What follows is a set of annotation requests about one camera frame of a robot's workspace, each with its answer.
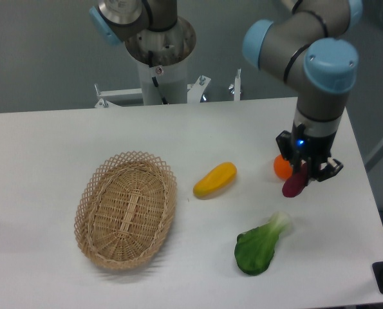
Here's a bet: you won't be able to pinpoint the orange tangerine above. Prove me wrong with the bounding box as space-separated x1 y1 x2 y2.
273 154 293 180

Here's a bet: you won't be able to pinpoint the white metal base frame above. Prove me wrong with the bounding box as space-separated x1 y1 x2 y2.
93 68 245 108

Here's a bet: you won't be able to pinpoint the yellow mango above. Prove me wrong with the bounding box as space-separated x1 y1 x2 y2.
193 162 237 198

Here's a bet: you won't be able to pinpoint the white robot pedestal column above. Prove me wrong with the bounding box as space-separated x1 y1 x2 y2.
136 61 188 106

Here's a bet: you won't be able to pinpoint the grey robot arm, blue caps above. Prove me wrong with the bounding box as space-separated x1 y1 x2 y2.
89 1 362 182

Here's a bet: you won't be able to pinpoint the oval wicker basket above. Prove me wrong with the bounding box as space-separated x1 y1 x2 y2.
74 151 177 270

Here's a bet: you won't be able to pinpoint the purple sweet potato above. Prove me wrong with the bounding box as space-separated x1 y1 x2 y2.
282 164 308 198

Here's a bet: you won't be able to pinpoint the black cable on pedestal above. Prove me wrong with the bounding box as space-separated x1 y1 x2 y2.
147 50 169 106

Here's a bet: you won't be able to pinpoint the green bok choy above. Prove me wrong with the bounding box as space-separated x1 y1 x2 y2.
234 211 291 276

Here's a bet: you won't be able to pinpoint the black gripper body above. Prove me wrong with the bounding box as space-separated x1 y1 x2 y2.
292 124 336 166

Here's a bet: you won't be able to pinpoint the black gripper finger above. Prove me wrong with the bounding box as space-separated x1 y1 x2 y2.
308 157 344 183
276 131 302 174

